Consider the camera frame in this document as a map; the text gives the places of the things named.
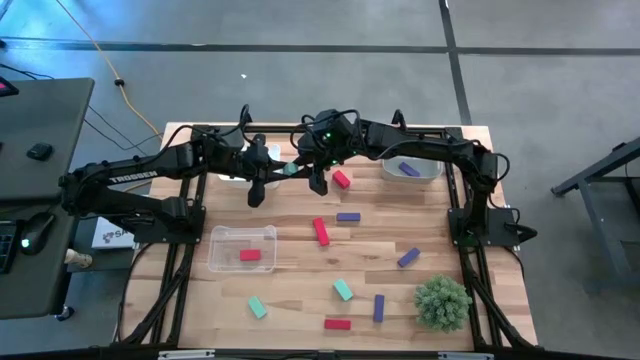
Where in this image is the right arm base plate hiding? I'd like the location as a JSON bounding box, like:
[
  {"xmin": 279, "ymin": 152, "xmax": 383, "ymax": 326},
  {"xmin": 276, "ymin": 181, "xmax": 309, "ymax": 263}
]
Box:
[{"xmin": 448, "ymin": 206, "xmax": 539, "ymax": 250}]

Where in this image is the small black device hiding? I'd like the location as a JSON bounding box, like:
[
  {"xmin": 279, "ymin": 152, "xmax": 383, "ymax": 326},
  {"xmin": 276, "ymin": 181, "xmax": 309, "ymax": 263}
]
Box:
[{"xmin": 25, "ymin": 142, "xmax": 54, "ymax": 162}]

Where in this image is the dark grey desk top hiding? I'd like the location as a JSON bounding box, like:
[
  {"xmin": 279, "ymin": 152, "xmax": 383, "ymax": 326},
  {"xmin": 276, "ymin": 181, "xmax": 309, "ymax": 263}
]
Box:
[
  {"xmin": 0, "ymin": 196, "xmax": 82, "ymax": 321},
  {"xmin": 0, "ymin": 77, "xmax": 96, "ymax": 202}
]

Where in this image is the black device red light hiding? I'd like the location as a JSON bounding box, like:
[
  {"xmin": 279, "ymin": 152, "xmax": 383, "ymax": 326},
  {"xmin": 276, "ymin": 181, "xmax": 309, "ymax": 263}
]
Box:
[{"xmin": 0, "ymin": 75, "xmax": 20, "ymax": 99}]

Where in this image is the black floor cable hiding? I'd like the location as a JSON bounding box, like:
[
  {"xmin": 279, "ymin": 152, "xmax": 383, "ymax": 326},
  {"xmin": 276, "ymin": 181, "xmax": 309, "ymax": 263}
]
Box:
[{"xmin": 0, "ymin": 62, "xmax": 164, "ymax": 164}]

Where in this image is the silver metal bracket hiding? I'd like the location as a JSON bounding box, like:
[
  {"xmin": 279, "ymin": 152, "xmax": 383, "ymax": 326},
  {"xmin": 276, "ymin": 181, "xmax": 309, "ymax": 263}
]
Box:
[
  {"xmin": 157, "ymin": 349, "xmax": 216, "ymax": 360},
  {"xmin": 437, "ymin": 351, "xmax": 494, "ymax": 360}
]

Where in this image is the white printed box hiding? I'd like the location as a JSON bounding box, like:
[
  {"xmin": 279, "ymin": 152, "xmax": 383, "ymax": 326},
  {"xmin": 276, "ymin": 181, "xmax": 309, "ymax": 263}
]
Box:
[{"xmin": 91, "ymin": 216, "xmax": 136, "ymax": 250}]

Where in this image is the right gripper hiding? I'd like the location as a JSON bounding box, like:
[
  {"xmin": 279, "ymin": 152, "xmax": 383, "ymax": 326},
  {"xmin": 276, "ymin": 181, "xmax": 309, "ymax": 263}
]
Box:
[{"xmin": 295, "ymin": 107, "xmax": 364, "ymax": 197}]

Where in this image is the teal rectangular block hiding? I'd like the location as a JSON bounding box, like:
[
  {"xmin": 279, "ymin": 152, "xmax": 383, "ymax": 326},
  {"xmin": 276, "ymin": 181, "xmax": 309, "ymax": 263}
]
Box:
[
  {"xmin": 247, "ymin": 295, "xmax": 268, "ymax": 320},
  {"xmin": 332, "ymin": 279, "xmax": 355, "ymax": 302}
]

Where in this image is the green artificial plant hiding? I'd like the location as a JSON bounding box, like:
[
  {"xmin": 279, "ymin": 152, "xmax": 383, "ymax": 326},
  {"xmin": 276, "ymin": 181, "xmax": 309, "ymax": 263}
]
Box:
[{"xmin": 413, "ymin": 274, "xmax": 474, "ymax": 335}]

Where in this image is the grey side table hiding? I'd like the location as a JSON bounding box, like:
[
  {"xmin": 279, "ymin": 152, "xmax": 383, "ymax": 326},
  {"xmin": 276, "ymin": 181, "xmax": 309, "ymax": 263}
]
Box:
[{"xmin": 551, "ymin": 137, "xmax": 640, "ymax": 289}]

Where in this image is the black computer mouse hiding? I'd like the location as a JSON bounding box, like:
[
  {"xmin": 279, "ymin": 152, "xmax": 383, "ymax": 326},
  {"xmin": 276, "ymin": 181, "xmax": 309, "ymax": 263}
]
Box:
[{"xmin": 18, "ymin": 212, "xmax": 57, "ymax": 256}]

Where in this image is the white plastic bin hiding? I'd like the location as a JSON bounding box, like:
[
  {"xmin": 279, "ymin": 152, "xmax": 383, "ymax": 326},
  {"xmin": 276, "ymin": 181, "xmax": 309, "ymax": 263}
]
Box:
[{"xmin": 218, "ymin": 143, "xmax": 282, "ymax": 191}]

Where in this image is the grey plastic bin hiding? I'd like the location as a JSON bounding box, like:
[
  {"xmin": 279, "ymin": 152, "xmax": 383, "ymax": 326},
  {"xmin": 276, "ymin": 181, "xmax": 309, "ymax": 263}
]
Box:
[{"xmin": 381, "ymin": 149, "xmax": 445, "ymax": 185}]

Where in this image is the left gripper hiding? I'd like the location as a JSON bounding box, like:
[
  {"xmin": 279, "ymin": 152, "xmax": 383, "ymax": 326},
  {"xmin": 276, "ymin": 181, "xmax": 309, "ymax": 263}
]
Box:
[{"xmin": 242, "ymin": 132, "xmax": 301, "ymax": 209}]

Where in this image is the clear plastic bin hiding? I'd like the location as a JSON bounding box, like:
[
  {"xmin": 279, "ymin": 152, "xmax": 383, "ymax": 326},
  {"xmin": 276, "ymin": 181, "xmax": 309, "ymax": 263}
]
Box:
[{"xmin": 207, "ymin": 224, "xmax": 278, "ymax": 274}]

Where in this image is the yellow floor cable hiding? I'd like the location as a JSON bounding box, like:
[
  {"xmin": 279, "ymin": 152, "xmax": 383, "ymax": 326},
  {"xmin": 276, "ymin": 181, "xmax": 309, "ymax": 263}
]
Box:
[{"xmin": 54, "ymin": 0, "xmax": 164, "ymax": 195}]

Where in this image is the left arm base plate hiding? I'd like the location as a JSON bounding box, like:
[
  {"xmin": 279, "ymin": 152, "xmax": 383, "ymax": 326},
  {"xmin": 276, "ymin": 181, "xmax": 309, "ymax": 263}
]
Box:
[{"xmin": 133, "ymin": 205, "xmax": 207, "ymax": 246}]

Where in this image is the black aluminium table frame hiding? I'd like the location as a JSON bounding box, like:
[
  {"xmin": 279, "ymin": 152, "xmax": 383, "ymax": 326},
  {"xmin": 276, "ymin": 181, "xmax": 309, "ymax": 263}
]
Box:
[{"xmin": 117, "ymin": 122, "xmax": 539, "ymax": 351}]

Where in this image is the black cable bundle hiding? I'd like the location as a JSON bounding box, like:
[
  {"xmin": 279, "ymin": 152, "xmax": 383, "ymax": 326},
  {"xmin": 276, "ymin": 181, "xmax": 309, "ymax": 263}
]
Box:
[
  {"xmin": 459, "ymin": 247, "xmax": 536, "ymax": 349},
  {"xmin": 115, "ymin": 243, "xmax": 197, "ymax": 347}
]

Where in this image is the beige plastic object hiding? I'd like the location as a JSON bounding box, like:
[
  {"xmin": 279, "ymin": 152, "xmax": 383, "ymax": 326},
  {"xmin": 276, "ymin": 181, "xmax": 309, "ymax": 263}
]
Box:
[{"xmin": 64, "ymin": 248, "xmax": 94, "ymax": 269}]

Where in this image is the black keyboard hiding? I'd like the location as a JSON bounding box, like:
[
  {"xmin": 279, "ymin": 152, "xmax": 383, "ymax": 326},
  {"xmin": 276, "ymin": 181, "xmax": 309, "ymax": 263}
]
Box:
[{"xmin": 0, "ymin": 219, "xmax": 20, "ymax": 275}]

